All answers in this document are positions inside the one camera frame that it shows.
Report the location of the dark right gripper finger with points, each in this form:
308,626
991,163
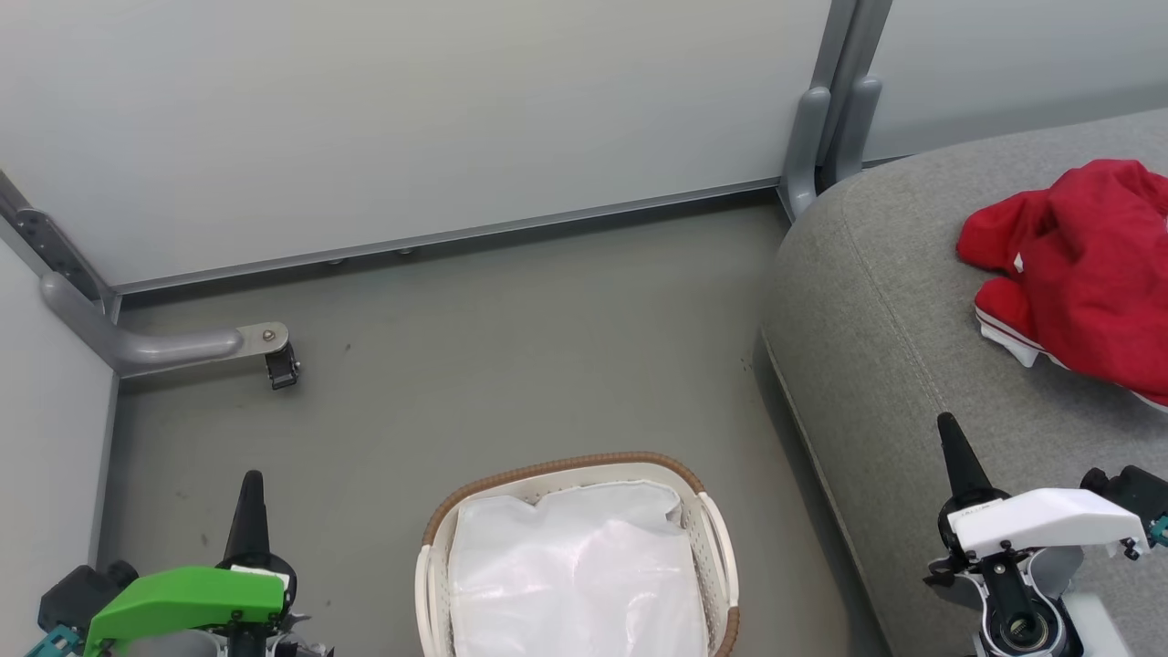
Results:
963,470

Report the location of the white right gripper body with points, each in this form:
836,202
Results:
1049,520

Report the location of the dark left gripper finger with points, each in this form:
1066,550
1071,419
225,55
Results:
251,520

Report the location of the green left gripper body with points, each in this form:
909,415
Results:
182,598

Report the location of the red garment with white trim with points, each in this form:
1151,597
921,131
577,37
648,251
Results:
1086,274

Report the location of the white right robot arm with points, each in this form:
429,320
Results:
1095,630

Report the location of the white laundry basket brown rim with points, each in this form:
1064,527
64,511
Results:
714,547

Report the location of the white cloth in basket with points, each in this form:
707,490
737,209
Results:
575,575

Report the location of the black caster wheel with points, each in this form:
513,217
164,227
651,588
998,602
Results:
283,367

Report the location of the grey fabric sofa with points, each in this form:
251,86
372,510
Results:
894,319

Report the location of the long grey partition leg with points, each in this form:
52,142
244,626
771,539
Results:
164,347

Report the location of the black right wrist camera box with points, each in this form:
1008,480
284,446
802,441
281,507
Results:
1141,493

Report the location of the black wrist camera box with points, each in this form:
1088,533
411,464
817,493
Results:
82,589
1141,493

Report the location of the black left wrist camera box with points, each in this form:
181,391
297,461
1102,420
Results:
82,589

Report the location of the grey partition frame post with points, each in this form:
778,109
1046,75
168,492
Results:
50,242

